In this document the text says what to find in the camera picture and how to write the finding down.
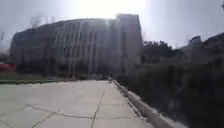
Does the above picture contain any group of dark trees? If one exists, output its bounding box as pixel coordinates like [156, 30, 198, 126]
[141, 39, 178, 65]

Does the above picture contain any red barrier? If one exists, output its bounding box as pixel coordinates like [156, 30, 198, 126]
[0, 63, 17, 74]

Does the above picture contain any dark long striped building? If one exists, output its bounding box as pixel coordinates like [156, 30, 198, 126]
[9, 13, 144, 80]

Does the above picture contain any pale concrete kerb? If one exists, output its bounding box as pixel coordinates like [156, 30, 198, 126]
[111, 79, 188, 128]

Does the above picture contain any grass strip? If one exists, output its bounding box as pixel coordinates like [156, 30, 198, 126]
[0, 73, 78, 85]

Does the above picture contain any dark hedge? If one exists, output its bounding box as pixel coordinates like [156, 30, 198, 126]
[116, 61, 224, 128]

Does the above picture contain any grey slab paved plaza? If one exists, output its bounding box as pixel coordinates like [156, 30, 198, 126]
[0, 79, 149, 128]

